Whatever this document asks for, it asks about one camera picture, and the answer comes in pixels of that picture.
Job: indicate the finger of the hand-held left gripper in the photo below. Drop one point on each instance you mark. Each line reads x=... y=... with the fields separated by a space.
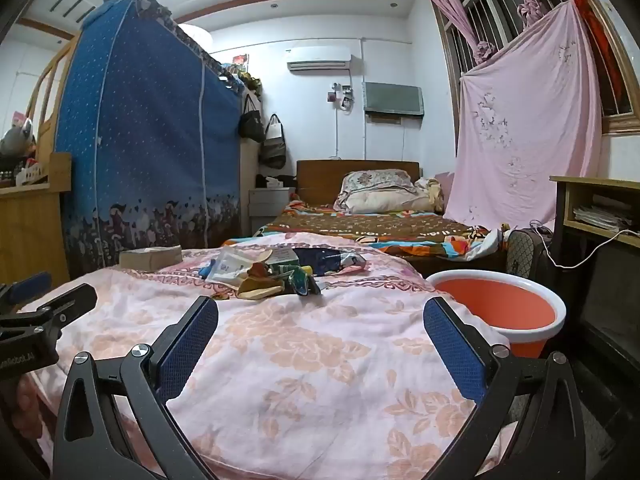
x=30 y=286
x=70 y=302

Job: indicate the pink curtain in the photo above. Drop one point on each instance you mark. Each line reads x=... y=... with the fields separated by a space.
x=460 y=0

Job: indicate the white green wrapper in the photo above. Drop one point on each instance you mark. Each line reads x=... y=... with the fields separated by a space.
x=296 y=279

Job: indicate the stack of papers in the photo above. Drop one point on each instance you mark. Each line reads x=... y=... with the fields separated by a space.
x=602 y=217

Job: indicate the red cloth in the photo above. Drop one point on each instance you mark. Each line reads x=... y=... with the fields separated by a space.
x=597 y=45

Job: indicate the black handbag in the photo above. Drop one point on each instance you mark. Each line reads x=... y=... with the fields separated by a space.
x=251 y=122

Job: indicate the white nightstand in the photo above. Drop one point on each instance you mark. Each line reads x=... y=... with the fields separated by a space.
x=267 y=207

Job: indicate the dark clothes pile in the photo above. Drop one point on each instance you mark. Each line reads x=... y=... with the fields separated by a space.
x=272 y=181

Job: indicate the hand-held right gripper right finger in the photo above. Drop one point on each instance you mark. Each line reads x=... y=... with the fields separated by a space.
x=455 y=352

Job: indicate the pink floral blanket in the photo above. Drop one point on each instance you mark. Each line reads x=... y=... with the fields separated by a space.
x=300 y=360

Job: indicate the wall socket with plugs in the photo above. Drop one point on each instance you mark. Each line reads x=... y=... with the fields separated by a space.
x=340 y=96

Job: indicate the white round lampshade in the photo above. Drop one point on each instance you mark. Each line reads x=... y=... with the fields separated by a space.
x=196 y=35

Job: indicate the small white printed wrapper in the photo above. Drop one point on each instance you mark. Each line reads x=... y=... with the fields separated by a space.
x=280 y=254

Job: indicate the white packet with blue print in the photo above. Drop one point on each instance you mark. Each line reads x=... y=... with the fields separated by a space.
x=227 y=266

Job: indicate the checked pattern suitcase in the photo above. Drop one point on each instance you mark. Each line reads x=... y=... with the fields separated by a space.
x=527 y=265

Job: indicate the orange bucket with white rim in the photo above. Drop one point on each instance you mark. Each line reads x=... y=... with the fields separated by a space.
x=490 y=305

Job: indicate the wooden desk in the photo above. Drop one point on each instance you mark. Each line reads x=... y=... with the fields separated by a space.
x=600 y=190

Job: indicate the floral pillow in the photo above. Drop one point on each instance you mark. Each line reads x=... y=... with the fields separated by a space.
x=380 y=190

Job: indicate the clutter on wardrobe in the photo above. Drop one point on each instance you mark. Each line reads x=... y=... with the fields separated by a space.
x=242 y=67

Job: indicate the cloth covered wall television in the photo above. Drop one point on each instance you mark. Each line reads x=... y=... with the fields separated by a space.
x=393 y=99

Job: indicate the grey plush toy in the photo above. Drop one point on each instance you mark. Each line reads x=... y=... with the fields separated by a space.
x=17 y=137

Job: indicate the cardboard box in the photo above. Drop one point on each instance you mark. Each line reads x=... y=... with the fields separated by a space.
x=150 y=257

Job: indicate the colourful cartoon blanket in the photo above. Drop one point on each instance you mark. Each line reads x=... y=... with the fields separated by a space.
x=360 y=227

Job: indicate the blue fabric wardrobe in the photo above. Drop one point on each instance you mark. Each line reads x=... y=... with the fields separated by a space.
x=150 y=135

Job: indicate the white air conditioner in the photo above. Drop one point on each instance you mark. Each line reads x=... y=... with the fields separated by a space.
x=318 y=57

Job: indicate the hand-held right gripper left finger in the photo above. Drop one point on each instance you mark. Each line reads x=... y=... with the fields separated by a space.
x=190 y=347

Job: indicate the yellow cloth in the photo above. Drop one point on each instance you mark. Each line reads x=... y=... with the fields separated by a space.
x=432 y=192

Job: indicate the wooden dresser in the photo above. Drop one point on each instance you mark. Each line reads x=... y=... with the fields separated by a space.
x=30 y=225

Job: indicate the wooden bed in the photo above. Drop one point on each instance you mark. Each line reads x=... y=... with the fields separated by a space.
x=320 y=177

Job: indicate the grey handbag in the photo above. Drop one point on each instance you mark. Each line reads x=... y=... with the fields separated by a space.
x=273 y=147

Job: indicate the pink hanging sheet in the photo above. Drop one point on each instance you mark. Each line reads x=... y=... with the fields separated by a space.
x=525 y=135

